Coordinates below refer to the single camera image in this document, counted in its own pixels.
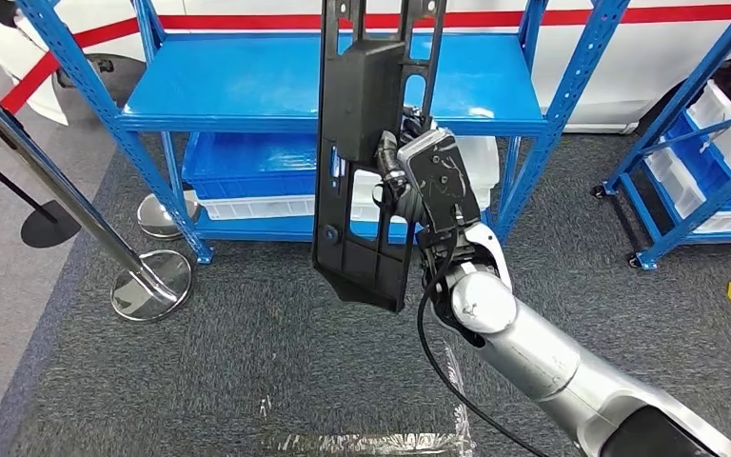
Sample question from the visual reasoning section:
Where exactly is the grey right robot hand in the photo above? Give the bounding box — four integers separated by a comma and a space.
371, 107, 437, 223

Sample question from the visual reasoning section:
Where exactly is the long black plastic part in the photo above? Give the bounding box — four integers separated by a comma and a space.
311, 0, 448, 315

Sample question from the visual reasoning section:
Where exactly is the blue metal shelf rack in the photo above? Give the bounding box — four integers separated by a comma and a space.
15, 0, 632, 267

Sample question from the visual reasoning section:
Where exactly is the blue wheeled shelf rack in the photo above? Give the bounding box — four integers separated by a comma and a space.
592, 0, 731, 271

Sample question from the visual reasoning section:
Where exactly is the red barrier belt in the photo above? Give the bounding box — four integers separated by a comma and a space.
0, 3, 731, 116

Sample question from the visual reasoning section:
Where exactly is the chrome stanchion base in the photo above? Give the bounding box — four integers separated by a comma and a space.
136, 190, 204, 242

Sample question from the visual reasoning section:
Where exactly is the clear plastic floor tape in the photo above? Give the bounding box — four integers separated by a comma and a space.
258, 343, 477, 457

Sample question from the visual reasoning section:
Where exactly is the white car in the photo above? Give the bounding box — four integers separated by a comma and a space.
0, 0, 731, 137

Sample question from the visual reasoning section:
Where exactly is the black stanchion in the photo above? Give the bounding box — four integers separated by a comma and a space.
0, 139, 83, 249

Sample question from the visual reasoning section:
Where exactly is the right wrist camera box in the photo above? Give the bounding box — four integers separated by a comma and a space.
397, 128, 484, 236

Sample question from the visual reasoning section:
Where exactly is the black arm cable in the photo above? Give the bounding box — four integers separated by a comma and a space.
415, 210, 553, 457

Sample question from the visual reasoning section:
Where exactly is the chrome stanchion post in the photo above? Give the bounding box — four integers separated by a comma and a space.
0, 99, 194, 324

